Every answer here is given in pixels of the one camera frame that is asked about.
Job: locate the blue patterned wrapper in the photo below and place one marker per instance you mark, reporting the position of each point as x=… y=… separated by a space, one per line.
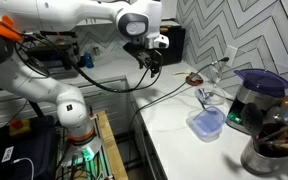
x=204 y=95

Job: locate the small metal cup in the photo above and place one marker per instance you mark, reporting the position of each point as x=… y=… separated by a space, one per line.
x=96 y=51

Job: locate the blue bottle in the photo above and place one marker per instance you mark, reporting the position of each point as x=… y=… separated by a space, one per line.
x=89 y=61

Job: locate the black bag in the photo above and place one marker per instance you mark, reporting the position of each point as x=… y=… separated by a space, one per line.
x=34 y=143

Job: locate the white wall outlet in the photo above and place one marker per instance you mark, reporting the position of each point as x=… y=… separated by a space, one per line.
x=230 y=55

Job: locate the wooden spoon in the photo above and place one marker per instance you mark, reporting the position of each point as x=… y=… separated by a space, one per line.
x=164 y=30

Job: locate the wooden robot cart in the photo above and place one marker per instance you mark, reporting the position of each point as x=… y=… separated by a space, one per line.
x=112 y=146

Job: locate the coffee maker with purple lid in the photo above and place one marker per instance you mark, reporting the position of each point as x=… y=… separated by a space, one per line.
x=250 y=96

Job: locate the black toaster oven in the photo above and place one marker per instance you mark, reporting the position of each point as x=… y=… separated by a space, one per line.
x=174 y=46

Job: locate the black plastic ladle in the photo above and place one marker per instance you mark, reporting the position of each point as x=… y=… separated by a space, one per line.
x=251 y=118

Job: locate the clear glass bowl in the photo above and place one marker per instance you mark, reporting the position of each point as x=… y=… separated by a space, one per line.
x=218 y=95

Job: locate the metal utensil holder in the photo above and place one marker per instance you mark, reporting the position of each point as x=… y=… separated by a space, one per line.
x=260 y=161

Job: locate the blue plastic container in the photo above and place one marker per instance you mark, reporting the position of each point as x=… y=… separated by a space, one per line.
x=207 y=125

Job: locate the black countertop appliance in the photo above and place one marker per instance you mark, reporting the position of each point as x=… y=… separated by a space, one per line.
x=50 y=55

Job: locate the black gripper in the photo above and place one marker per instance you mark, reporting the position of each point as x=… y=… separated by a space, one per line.
x=140 y=51

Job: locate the yellow emergency stop box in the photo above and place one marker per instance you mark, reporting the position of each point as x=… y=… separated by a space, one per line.
x=19 y=127

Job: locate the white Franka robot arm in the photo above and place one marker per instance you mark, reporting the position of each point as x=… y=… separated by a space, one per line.
x=24 y=80

